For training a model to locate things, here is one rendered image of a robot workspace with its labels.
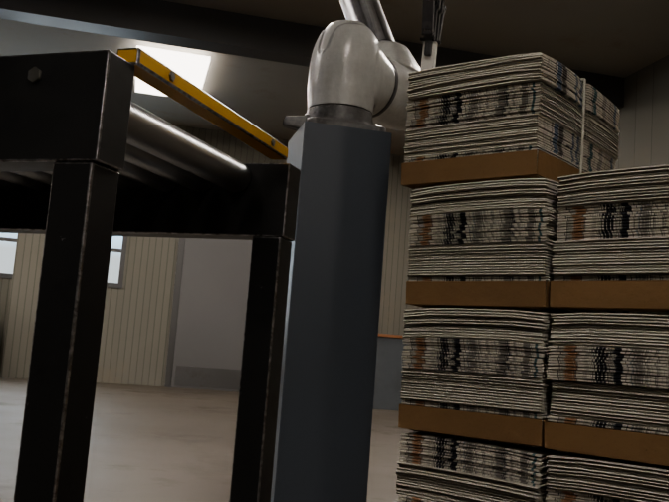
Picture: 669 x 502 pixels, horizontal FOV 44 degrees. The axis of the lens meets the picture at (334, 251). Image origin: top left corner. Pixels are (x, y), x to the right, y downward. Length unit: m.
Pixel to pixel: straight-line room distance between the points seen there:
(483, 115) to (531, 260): 0.29
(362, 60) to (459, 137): 0.43
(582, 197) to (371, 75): 0.70
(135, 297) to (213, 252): 0.97
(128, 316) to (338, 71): 7.59
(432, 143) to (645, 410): 0.62
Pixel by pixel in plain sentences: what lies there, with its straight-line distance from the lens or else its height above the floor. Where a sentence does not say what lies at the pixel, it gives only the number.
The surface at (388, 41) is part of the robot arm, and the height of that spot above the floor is 1.29.
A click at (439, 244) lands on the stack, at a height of 0.72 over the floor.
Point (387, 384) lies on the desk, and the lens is 8.12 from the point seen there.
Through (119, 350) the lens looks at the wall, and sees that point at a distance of 9.33.
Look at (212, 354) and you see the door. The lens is 9.32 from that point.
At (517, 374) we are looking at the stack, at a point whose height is 0.49.
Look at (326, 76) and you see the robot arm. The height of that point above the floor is 1.12.
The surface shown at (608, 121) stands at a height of 1.01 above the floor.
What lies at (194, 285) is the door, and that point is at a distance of 9.32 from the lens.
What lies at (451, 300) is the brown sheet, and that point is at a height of 0.61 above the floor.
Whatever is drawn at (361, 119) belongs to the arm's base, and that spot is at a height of 1.03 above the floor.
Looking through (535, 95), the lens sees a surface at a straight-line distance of 1.54.
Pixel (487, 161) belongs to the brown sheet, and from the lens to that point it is 1.54.
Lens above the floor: 0.50
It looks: 7 degrees up
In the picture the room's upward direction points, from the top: 4 degrees clockwise
